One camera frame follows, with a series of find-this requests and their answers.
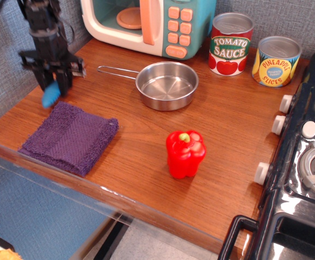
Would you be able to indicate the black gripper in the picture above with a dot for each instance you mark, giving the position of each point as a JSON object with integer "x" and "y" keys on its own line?
{"x": 50, "y": 56}

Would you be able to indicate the blue handled metal fork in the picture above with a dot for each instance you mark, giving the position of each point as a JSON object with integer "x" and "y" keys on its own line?
{"x": 51, "y": 95}

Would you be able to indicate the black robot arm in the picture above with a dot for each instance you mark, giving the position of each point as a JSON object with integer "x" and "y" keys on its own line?
{"x": 15, "y": 37}

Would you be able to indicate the red bell pepper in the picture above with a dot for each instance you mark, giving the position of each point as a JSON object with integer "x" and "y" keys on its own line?
{"x": 186, "y": 151}

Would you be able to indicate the purple folded towel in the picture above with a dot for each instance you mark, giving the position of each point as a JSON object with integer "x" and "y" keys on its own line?
{"x": 71, "y": 139}

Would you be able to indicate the small steel pan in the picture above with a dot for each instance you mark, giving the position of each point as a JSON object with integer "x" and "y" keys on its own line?
{"x": 163, "y": 86}

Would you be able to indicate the teal toy microwave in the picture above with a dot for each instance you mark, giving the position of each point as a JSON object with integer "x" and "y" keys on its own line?
{"x": 171, "y": 29}

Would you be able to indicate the clear acrylic table guard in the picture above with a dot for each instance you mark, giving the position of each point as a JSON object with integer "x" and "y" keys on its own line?
{"x": 54, "y": 208}

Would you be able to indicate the tomato sauce can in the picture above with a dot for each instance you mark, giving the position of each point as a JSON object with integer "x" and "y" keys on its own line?
{"x": 229, "y": 43}

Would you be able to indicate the orange object bottom left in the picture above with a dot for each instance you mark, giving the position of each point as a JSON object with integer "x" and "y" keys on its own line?
{"x": 8, "y": 254}

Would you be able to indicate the pineapple slices can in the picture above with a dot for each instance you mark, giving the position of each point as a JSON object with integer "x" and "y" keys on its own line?
{"x": 276, "y": 61}

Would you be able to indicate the white stove knob front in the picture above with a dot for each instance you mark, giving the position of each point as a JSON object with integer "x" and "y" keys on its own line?
{"x": 261, "y": 173}

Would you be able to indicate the white stove knob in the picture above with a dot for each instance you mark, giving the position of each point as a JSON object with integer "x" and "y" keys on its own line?
{"x": 285, "y": 103}
{"x": 261, "y": 173}
{"x": 278, "y": 124}

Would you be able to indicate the white stove knob middle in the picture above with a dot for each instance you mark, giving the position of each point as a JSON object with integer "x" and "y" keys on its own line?
{"x": 278, "y": 124}

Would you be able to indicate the white stove knob rear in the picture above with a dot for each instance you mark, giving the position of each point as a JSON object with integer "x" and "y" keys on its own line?
{"x": 285, "y": 103}

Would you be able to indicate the black toy stove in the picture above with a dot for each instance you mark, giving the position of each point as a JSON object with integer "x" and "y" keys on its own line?
{"x": 285, "y": 228}

